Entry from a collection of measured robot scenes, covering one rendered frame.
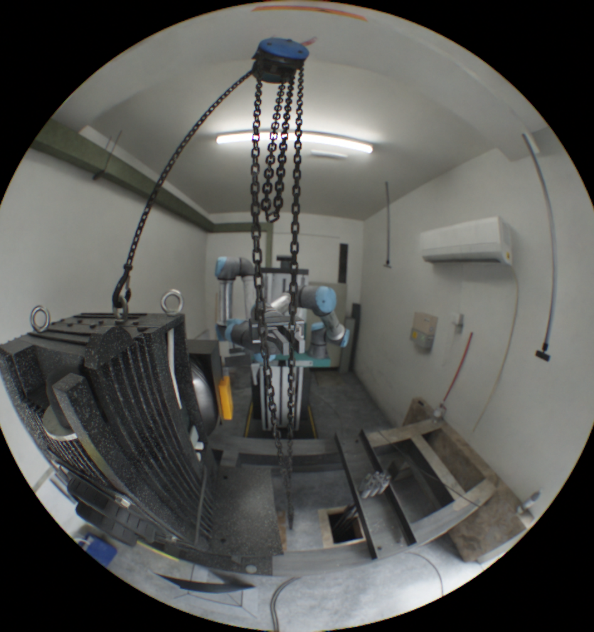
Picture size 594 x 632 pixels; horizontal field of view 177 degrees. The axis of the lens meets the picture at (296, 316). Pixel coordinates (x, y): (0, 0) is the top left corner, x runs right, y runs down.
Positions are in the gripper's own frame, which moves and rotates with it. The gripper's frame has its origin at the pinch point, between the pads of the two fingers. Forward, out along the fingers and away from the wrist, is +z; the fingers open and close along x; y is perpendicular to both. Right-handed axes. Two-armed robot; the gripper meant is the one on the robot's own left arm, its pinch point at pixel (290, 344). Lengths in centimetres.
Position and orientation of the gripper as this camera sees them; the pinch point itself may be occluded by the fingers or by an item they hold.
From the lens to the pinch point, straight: 38.4
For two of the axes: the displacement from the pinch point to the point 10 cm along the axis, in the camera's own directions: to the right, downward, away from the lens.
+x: 9.3, -0.6, 3.6
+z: 3.6, 2.3, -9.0
